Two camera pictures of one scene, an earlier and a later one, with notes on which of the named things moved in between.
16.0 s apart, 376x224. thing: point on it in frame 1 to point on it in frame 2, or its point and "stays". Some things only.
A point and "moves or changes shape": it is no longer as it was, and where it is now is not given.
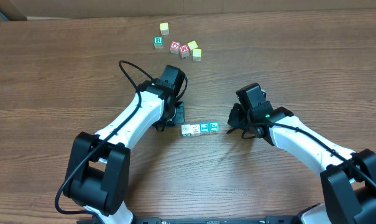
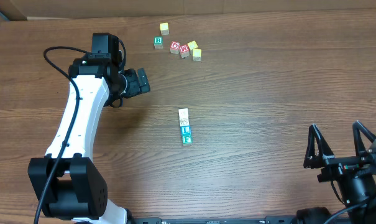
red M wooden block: [184, 51] stays
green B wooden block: [158, 41] stays
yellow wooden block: [197, 55] stays
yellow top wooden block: [164, 28] stays
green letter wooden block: [214, 127] to [186, 139]
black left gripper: [178, 116] to [134, 87]
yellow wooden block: [192, 45] stays
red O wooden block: [174, 47] stays
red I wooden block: [186, 130] moves or changes shape
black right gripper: [234, 119] to [338, 164]
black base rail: [238, 219] stays
